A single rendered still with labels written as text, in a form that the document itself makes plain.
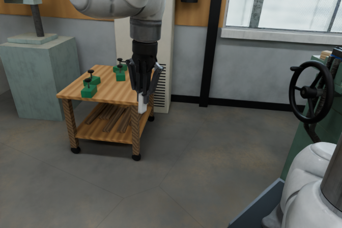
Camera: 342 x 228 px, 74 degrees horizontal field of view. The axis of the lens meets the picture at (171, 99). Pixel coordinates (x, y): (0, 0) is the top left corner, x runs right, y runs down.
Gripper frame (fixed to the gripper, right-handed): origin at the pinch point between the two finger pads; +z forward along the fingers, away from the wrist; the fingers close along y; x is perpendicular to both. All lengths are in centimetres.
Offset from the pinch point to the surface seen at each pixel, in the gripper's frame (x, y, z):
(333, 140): -66, -68, 25
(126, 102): -51, 46, 33
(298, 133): -87, -56, 37
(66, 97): -35, 85, 36
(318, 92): -60, -54, 1
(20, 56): -52, 159, 25
